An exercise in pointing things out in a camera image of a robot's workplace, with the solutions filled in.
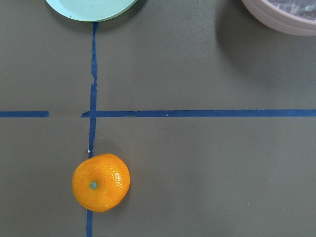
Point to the light green plate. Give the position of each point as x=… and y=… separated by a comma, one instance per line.
x=91, y=10

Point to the pink bowl with ice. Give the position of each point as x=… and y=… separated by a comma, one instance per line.
x=279, y=20

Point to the orange mandarin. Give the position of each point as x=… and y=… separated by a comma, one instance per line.
x=101, y=182

